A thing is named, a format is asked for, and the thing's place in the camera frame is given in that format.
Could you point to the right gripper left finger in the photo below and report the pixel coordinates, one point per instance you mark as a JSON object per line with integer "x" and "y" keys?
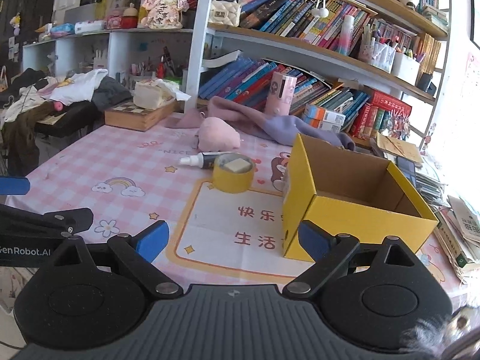
{"x": 133, "y": 257}

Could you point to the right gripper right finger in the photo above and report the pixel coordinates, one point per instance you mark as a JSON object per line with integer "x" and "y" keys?
{"x": 331, "y": 256}

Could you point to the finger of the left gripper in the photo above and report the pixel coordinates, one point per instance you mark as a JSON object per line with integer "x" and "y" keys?
{"x": 17, "y": 186}
{"x": 17, "y": 222}

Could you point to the white spray bottle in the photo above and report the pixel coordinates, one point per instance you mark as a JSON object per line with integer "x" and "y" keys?
{"x": 204, "y": 160}

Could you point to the yellow tape roll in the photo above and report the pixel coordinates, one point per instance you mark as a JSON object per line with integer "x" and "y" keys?
{"x": 233, "y": 173}

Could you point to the yellow cardboard box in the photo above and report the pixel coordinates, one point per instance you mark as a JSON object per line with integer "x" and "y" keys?
{"x": 342, "y": 191}

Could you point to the pile of clothes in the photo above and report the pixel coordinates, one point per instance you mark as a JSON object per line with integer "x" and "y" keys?
{"x": 37, "y": 104}

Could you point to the pink checkered tablecloth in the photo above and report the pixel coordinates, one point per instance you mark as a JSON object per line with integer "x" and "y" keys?
{"x": 130, "y": 180}

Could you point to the wooden chess box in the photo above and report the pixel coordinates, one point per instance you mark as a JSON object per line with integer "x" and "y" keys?
{"x": 129, "y": 116}

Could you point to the white eraser block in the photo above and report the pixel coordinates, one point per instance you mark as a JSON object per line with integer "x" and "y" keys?
{"x": 238, "y": 166}

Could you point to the stack of papers books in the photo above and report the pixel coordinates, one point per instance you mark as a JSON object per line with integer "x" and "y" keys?
{"x": 457, "y": 230}

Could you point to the pink purple cloth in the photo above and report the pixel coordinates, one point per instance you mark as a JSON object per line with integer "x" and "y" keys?
{"x": 282, "y": 129}

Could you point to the white orange medicine box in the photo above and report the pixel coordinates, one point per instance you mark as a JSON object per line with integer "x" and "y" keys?
{"x": 320, "y": 118}

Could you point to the pink plush toy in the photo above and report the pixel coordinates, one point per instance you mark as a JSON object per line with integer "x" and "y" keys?
{"x": 215, "y": 135}

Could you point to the red book set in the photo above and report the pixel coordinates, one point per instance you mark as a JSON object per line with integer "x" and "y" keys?
{"x": 380, "y": 112}

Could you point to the tissue pack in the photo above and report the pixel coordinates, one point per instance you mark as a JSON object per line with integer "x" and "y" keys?
{"x": 157, "y": 93}

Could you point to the pink cylindrical case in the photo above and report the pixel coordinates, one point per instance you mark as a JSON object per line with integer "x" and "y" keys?
{"x": 280, "y": 95}

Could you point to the white pen holder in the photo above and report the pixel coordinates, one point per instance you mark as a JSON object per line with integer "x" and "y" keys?
{"x": 405, "y": 68}

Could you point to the white bookshelf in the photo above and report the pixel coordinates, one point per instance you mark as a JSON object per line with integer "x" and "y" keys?
{"x": 323, "y": 41}

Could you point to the pink doll figure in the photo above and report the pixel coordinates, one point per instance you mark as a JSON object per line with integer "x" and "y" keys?
{"x": 164, "y": 14}

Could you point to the white quilted handbag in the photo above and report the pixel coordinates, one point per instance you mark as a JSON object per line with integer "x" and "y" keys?
{"x": 225, "y": 12}

